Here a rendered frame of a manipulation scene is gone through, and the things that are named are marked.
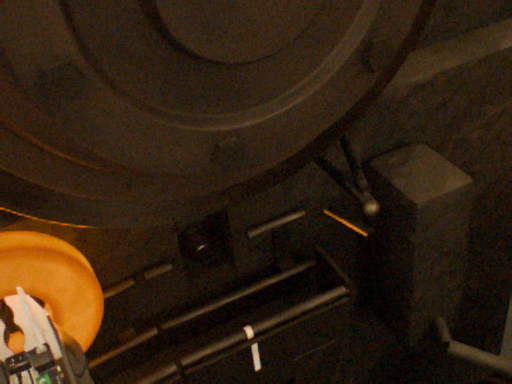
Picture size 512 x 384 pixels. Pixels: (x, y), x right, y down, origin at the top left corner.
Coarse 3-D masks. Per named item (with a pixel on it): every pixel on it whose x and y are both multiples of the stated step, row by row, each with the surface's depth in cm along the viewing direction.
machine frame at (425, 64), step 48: (480, 0) 80; (432, 48) 80; (480, 48) 79; (384, 96) 74; (432, 96) 77; (480, 96) 81; (336, 144) 74; (384, 144) 78; (432, 144) 81; (480, 144) 85; (288, 192) 75; (336, 192) 78; (480, 192) 91; (96, 240) 66; (144, 240) 69; (240, 240) 75; (336, 240) 83; (480, 240) 96; (144, 288) 73; (192, 288) 77; (480, 288) 103; (96, 336) 73; (384, 336) 98; (480, 336) 111
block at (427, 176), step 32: (384, 160) 76; (416, 160) 75; (384, 192) 74; (416, 192) 71; (448, 192) 71; (384, 224) 77; (416, 224) 71; (448, 224) 73; (384, 256) 80; (416, 256) 74; (448, 256) 76; (384, 288) 83; (416, 288) 77; (448, 288) 80; (384, 320) 86; (416, 320) 80; (448, 320) 83
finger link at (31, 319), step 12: (12, 300) 57; (24, 300) 52; (12, 312) 57; (24, 312) 56; (36, 312) 56; (24, 324) 55; (36, 324) 53; (48, 324) 55; (24, 336) 55; (36, 336) 53; (48, 336) 55; (24, 348) 54
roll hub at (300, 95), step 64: (0, 0) 34; (64, 0) 36; (128, 0) 38; (192, 0) 37; (256, 0) 39; (320, 0) 41; (384, 0) 44; (128, 64) 39; (192, 64) 41; (256, 64) 43; (320, 64) 46; (64, 128) 39; (128, 128) 41; (192, 128) 43; (256, 128) 45; (320, 128) 47
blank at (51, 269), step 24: (0, 240) 55; (24, 240) 56; (48, 240) 57; (0, 264) 54; (24, 264) 55; (48, 264) 56; (72, 264) 57; (0, 288) 55; (24, 288) 56; (48, 288) 57; (72, 288) 59; (96, 288) 60; (48, 312) 61; (72, 312) 60; (96, 312) 61; (72, 336) 61
